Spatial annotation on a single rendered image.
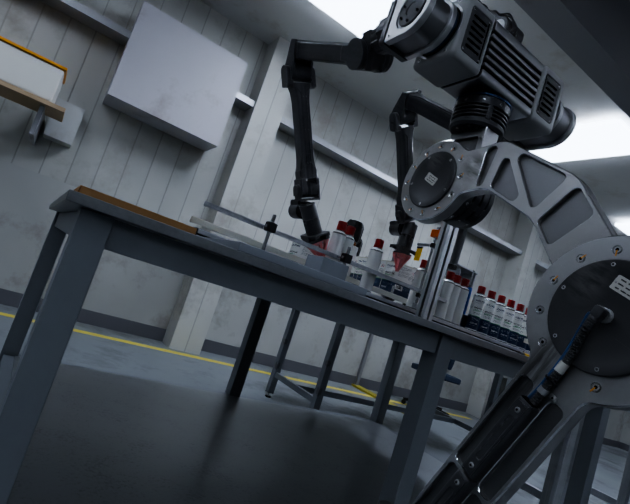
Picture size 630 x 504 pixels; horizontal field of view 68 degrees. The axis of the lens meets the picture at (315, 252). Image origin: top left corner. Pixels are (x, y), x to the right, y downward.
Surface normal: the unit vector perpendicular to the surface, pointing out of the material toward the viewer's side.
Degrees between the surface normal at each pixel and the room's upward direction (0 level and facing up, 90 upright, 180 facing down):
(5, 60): 90
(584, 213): 90
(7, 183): 90
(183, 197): 90
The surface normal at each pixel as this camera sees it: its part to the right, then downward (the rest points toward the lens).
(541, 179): -0.80, -0.32
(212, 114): 0.51, 0.07
